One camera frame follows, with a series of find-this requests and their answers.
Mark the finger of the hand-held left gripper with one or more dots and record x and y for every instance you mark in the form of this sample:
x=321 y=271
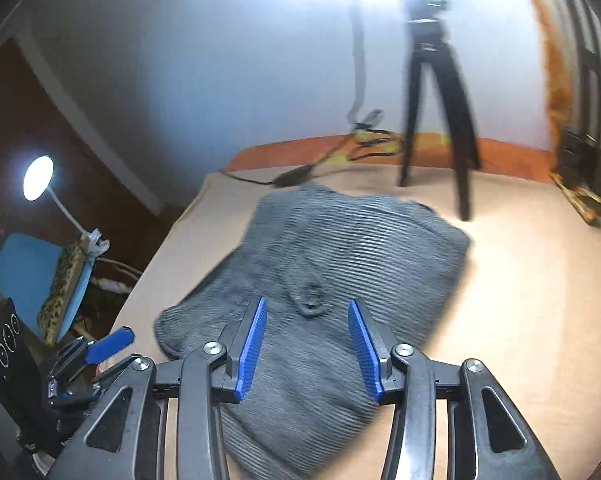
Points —
x=120 y=367
x=110 y=344

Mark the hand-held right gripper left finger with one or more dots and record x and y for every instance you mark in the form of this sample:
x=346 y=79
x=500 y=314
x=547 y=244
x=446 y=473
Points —
x=250 y=355

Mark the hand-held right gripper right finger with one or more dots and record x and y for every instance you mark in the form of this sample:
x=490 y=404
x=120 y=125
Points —
x=365 y=355

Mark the grey checked pants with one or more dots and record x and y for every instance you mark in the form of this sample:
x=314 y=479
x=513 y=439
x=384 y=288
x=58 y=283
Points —
x=340 y=260

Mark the leopard print cushion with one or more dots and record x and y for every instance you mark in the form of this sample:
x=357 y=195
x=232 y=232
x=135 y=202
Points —
x=60 y=290

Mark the blue chair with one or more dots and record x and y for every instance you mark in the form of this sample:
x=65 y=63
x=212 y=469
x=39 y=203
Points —
x=23 y=270

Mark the beige blanket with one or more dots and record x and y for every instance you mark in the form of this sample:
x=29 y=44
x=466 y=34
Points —
x=505 y=310

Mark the white desk lamp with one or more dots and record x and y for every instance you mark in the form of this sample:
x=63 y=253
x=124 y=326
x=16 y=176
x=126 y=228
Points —
x=38 y=177

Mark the small black tripod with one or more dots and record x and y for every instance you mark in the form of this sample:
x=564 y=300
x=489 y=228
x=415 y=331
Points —
x=460 y=125

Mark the folded silver tripod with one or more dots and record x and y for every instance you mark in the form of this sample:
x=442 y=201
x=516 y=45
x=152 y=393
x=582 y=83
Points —
x=588 y=110

